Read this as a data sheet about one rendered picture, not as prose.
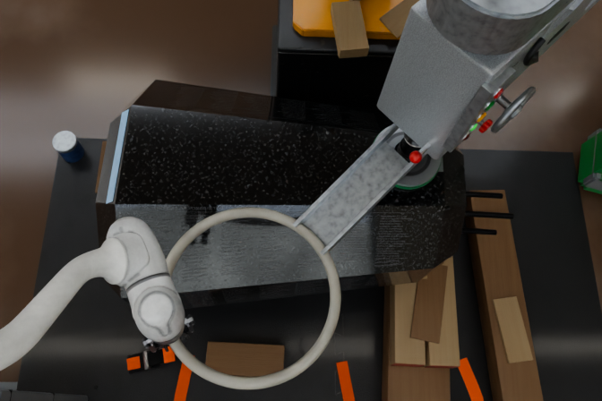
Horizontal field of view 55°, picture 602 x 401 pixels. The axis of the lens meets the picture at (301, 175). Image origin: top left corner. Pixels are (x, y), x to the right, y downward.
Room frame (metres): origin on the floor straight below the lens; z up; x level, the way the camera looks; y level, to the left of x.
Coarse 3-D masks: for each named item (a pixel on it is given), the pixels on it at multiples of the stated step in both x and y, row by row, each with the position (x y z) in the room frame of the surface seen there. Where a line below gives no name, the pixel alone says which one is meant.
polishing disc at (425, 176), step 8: (392, 136) 0.83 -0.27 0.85; (400, 136) 0.83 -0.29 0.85; (392, 144) 0.80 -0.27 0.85; (424, 160) 0.76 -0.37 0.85; (432, 160) 0.76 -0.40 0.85; (440, 160) 0.77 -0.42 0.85; (416, 168) 0.73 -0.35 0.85; (424, 168) 0.73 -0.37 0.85; (432, 168) 0.74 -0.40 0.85; (408, 176) 0.70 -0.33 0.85; (416, 176) 0.70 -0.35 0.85; (424, 176) 0.71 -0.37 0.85; (432, 176) 0.71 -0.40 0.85; (400, 184) 0.67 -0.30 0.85; (408, 184) 0.67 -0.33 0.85; (416, 184) 0.68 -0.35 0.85
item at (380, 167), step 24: (384, 144) 0.73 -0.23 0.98; (360, 168) 0.66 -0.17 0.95; (384, 168) 0.67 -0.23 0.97; (408, 168) 0.65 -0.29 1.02; (336, 192) 0.59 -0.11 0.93; (360, 192) 0.59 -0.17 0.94; (384, 192) 0.58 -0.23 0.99; (312, 216) 0.52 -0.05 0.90; (336, 216) 0.52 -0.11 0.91; (360, 216) 0.51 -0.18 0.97; (336, 240) 0.45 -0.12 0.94
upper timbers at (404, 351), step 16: (448, 272) 0.58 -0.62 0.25; (400, 288) 0.49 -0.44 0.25; (416, 288) 0.49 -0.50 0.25; (448, 288) 0.51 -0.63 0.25; (400, 304) 0.43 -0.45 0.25; (448, 304) 0.45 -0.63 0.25; (400, 320) 0.36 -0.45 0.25; (448, 320) 0.39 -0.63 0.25; (400, 336) 0.31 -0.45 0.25; (448, 336) 0.33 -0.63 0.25; (400, 352) 0.25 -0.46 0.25; (416, 352) 0.26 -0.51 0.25; (432, 352) 0.27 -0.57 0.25; (448, 352) 0.27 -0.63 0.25
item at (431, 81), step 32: (416, 32) 0.75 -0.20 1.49; (544, 32) 0.77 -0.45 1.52; (416, 64) 0.73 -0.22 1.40; (448, 64) 0.69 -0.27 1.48; (480, 64) 0.66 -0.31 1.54; (512, 64) 0.70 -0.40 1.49; (384, 96) 0.76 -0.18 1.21; (416, 96) 0.71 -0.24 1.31; (448, 96) 0.67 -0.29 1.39; (416, 128) 0.69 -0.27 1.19; (448, 128) 0.64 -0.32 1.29
